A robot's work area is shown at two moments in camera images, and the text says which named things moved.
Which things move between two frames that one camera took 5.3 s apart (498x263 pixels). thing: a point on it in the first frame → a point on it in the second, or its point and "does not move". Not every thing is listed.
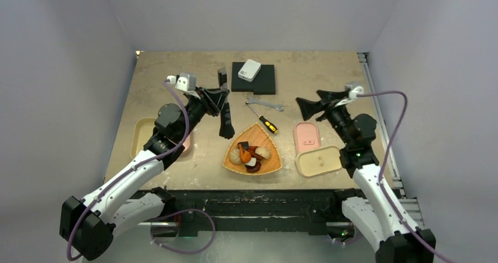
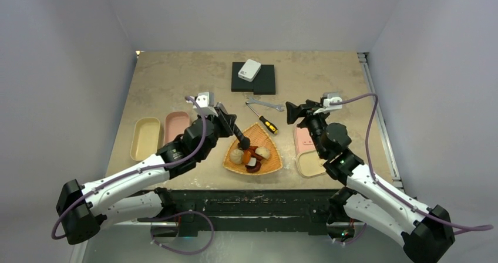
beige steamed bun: x=235 y=156 does not move
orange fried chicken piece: x=245 y=155 does not move
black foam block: x=263 y=83 does not move
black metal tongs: x=226 y=128 → x=244 y=142
